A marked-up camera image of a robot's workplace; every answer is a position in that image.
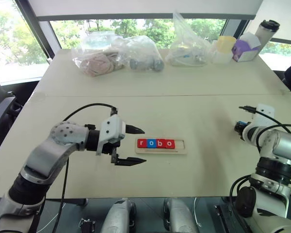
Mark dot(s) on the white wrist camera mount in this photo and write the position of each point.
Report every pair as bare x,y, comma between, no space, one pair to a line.
111,126
265,112

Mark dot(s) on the blue letter block o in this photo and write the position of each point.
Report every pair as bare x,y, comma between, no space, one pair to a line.
150,143

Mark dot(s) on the pink fabric bundle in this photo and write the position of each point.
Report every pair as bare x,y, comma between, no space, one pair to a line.
99,64

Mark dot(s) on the red letter block r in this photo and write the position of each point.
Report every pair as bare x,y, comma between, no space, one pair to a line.
141,143

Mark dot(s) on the grey round items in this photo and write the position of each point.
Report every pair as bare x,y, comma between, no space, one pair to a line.
148,65

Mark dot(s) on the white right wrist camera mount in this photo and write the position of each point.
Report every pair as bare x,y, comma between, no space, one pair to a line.
265,112

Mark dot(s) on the clear bag with pink fabric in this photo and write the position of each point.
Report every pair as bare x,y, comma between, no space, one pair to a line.
92,46

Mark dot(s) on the wooden letter tray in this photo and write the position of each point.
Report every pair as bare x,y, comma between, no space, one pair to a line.
180,146

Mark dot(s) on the black table foot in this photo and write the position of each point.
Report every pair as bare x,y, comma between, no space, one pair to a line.
68,201

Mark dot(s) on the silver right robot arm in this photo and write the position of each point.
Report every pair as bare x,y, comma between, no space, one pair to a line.
281,145

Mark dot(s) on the silver rounded leg shell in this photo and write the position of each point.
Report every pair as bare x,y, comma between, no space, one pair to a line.
179,216
121,216

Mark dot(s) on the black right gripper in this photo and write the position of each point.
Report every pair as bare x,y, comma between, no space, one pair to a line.
238,128

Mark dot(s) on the clear bag with grey items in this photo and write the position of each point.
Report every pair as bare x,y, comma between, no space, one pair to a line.
143,46

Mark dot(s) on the purple tissue box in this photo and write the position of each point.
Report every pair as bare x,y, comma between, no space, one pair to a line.
245,51

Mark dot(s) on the grey tumbler with black lid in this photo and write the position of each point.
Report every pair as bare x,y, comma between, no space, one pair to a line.
265,34

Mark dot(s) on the clear bag with small parts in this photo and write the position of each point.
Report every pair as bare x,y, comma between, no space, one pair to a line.
186,41

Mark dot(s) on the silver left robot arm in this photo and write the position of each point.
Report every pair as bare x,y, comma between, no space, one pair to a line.
51,150

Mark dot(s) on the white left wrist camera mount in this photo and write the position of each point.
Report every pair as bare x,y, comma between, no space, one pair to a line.
111,126

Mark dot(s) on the yellow and white cup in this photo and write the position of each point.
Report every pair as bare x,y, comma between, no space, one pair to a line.
223,49

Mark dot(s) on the red letter block b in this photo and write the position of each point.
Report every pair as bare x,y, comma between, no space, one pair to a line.
159,143

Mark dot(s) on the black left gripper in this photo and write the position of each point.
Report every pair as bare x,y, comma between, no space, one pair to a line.
111,148

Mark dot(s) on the white roller blind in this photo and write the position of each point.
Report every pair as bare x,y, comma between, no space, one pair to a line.
145,7

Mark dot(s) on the red letter block o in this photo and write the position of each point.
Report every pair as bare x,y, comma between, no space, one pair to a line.
168,143

